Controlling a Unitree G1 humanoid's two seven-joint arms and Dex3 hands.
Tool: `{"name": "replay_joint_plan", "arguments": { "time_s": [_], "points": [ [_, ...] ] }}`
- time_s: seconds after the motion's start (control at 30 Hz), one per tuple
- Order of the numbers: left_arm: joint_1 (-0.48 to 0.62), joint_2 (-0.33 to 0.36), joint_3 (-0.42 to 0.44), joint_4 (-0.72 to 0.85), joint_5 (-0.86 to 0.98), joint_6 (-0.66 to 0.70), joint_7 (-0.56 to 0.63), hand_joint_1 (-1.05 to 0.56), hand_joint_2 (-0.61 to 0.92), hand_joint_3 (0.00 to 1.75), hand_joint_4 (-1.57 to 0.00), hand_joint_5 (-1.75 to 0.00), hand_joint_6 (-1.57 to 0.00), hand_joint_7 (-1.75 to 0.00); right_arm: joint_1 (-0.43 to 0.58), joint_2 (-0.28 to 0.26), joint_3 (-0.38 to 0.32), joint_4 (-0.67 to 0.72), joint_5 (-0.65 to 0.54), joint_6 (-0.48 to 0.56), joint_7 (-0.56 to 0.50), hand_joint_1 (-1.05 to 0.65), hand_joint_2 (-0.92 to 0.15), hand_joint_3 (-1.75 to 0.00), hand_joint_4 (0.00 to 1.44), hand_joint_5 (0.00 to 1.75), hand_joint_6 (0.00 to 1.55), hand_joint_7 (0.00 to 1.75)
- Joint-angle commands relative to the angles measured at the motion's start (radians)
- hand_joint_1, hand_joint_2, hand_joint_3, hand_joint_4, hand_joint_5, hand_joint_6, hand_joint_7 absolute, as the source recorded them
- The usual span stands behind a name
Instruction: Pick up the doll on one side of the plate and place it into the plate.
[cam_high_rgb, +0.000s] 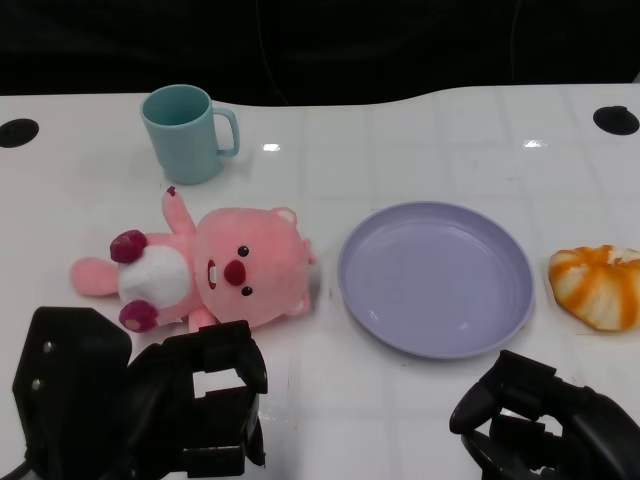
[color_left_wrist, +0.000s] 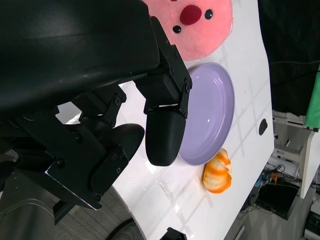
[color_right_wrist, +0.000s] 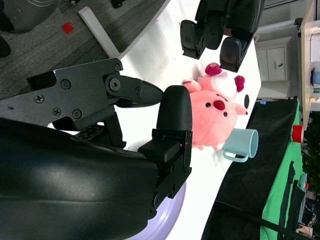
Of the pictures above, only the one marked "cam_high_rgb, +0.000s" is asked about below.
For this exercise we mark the orange white striped bun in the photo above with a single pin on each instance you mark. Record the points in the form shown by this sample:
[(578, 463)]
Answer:
[(597, 290)]

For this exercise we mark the pink plush beaver doll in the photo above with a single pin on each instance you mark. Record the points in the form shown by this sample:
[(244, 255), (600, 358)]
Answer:
[(265, 250)]

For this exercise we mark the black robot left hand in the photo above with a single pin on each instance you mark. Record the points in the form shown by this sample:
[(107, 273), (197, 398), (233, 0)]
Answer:
[(80, 400)]

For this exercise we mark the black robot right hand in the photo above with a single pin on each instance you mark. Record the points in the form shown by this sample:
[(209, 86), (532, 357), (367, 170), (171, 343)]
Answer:
[(595, 430)]

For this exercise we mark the teal plastic mug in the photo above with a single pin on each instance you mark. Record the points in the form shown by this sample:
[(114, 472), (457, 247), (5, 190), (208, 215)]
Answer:
[(185, 145)]

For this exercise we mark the black round table grommet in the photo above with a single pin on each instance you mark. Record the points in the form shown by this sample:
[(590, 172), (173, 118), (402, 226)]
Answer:
[(17, 132), (616, 120)]

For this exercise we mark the lavender plastic plate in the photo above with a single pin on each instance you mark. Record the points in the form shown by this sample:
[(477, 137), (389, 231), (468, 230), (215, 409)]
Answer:
[(435, 280)]

